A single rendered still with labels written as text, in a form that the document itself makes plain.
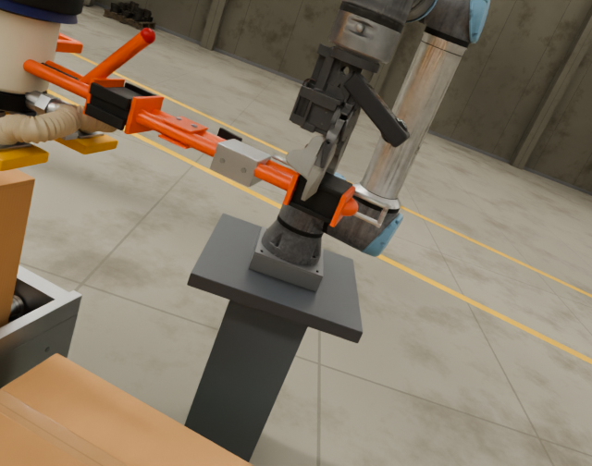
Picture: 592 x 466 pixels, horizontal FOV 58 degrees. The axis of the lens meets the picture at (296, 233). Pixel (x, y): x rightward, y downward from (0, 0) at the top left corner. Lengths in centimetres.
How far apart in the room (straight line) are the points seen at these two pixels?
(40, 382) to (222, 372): 62
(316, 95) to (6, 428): 89
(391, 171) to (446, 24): 38
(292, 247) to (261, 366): 41
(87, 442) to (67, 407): 10
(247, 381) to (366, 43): 126
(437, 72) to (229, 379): 110
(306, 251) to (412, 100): 52
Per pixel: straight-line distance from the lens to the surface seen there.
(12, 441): 123
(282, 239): 157
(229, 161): 81
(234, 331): 167
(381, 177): 146
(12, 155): 91
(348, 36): 74
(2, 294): 140
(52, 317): 147
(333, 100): 75
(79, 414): 129
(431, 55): 141
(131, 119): 87
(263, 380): 176
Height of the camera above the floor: 144
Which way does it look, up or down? 21 degrees down
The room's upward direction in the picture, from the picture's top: 22 degrees clockwise
